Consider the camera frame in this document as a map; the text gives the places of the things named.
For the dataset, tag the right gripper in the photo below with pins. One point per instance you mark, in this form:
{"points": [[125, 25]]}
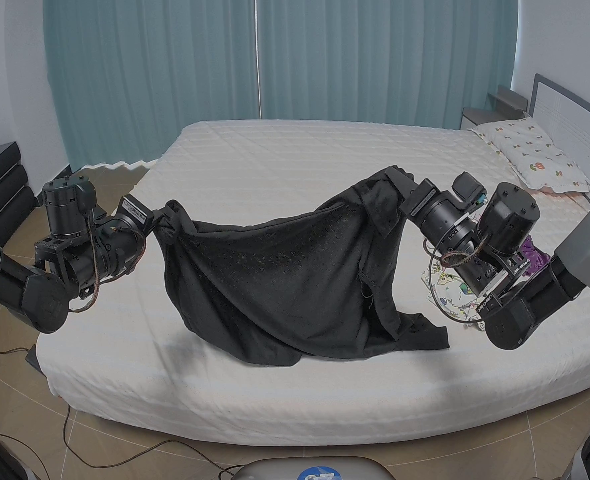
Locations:
{"points": [[444, 220]]}

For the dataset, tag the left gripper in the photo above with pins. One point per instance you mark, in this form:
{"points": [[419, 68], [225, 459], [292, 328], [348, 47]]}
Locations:
{"points": [[115, 253]]}

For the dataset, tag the black T-shirt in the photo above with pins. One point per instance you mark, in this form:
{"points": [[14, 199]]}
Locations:
{"points": [[300, 278]]}

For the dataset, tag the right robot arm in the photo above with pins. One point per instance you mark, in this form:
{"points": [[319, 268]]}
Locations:
{"points": [[514, 218]]}

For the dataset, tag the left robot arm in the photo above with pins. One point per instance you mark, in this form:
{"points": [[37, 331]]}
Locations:
{"points": [[20, 278]]}

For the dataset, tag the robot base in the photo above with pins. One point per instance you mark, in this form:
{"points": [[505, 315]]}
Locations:
{"points": [[315, 470]]}

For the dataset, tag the bed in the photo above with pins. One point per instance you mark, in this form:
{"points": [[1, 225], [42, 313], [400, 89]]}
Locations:
{"points": [[300, 168]]}

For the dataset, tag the grey bedside table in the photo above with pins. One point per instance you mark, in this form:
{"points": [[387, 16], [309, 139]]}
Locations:
{"points": [[489, 113]]}

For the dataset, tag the white printed pyjama top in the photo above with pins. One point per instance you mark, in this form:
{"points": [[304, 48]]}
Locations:
{"points": [[449, 288]]}

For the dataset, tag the white printed pillow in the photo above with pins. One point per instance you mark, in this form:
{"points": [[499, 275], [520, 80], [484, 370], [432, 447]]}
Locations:
{"points": [[529, 153]]}

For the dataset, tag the black chest of drawers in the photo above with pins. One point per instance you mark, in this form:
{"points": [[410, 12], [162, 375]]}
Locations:
{"points": [[0, 188]]}

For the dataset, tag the blue-green curtain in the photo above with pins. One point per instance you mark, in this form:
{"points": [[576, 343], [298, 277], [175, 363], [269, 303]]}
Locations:
{"points": [[150, 68], [385, 43]]}

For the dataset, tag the purple garment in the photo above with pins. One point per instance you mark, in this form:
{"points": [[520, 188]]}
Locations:
{"points": [[534, 255]]}

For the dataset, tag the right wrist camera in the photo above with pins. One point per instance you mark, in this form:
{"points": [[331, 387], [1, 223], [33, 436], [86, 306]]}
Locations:
{"points": [[467, 188]]}

